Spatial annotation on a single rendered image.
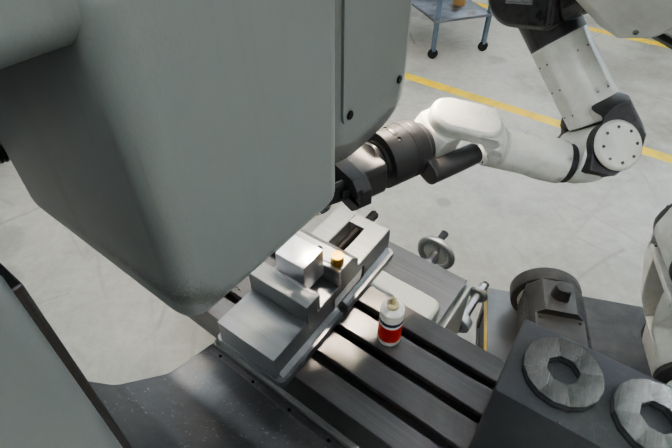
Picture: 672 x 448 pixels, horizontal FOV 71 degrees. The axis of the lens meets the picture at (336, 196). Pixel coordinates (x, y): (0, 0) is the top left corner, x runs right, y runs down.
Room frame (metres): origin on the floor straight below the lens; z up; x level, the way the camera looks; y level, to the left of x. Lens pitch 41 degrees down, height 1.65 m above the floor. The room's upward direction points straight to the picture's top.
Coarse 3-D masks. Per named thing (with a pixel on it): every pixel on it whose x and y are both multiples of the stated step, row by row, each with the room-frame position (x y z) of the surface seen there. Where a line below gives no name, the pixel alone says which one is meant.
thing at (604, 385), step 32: (512, 352) 0.32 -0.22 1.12; (544, 352) 0.31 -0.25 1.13; (576, 352) 0.31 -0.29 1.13; (512, 384) 0.28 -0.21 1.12; (544, 384) 0.27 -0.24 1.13; (576, 384) 0.27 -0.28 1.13; (608, 384) 0.28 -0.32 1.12; (640, 384) 0.27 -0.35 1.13; (512, 416) 0.26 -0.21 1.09; (544, 416) 0.24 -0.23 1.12; (576, 416) 0.24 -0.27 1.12; (608, 416) 0.24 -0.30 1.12; (640, 416) 0.24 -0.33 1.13
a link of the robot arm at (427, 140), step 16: (416, 128) 0.59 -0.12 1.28; (432, 128) 0.60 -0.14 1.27; (416, 144) 0.56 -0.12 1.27; (432, 144) 0.59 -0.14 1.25; (448, 144) 0.59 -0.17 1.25; (432, 160) 0.56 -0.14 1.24; (448, 160) 0.57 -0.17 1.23; (464, 160) 0.58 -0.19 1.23; (480, 160) 0.59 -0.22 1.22; (432, 176) 0.55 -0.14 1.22; (448, 176) 0.56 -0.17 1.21
